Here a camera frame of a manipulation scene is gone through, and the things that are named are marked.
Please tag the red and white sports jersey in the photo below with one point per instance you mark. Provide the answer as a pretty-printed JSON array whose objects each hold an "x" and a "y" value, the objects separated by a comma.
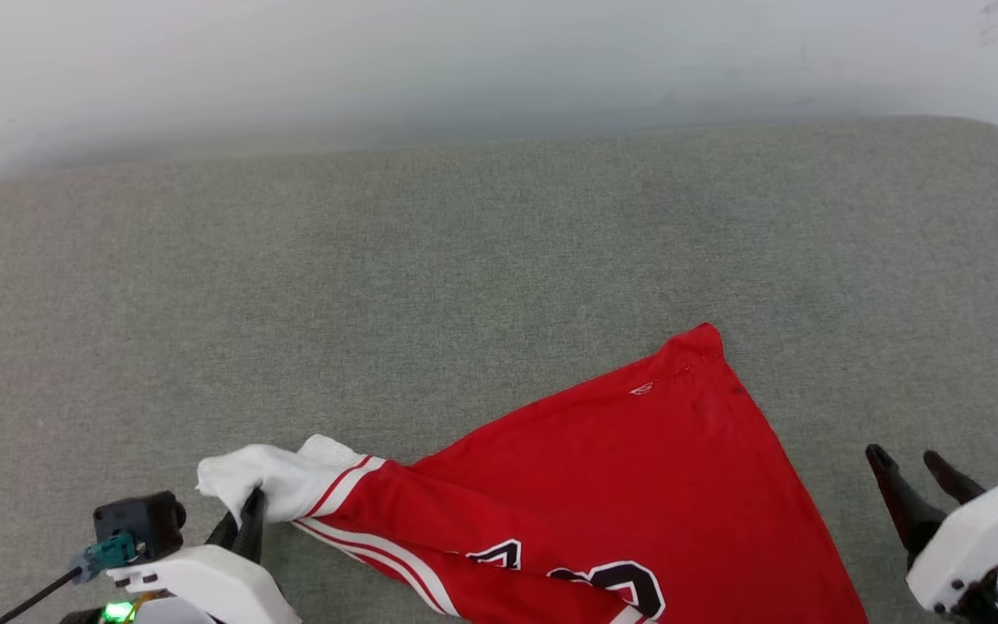
[{"x": 638, "y": 485}]

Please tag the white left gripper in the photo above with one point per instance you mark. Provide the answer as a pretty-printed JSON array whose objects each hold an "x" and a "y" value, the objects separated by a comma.
[{"x": 213, "y": 581}]

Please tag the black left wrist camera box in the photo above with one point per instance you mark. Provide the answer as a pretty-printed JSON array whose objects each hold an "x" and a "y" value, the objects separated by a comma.
[{"x": 139, "y": 518}]

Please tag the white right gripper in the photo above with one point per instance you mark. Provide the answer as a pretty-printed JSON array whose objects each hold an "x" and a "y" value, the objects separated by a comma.
[{"x": 980, "y": 537}]

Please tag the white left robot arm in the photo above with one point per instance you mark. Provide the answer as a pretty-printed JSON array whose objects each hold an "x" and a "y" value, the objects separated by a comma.
[{"x": 171, "y": 614}]

